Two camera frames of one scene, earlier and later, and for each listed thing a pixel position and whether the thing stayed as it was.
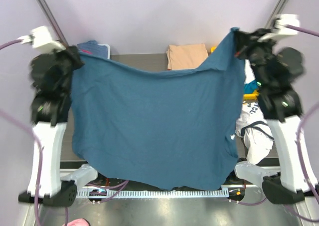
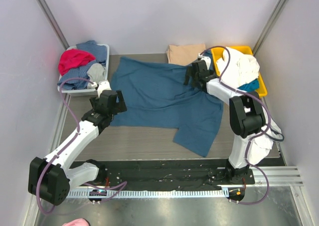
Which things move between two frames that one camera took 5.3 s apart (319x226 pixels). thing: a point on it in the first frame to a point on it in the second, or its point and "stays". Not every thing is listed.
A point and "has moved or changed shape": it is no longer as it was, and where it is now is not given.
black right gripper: (245, 42) to (190, 74)
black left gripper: (72, 55) to (119, 102)
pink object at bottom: (78, 222) stays
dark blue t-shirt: (142, 129) has moved or changed shape
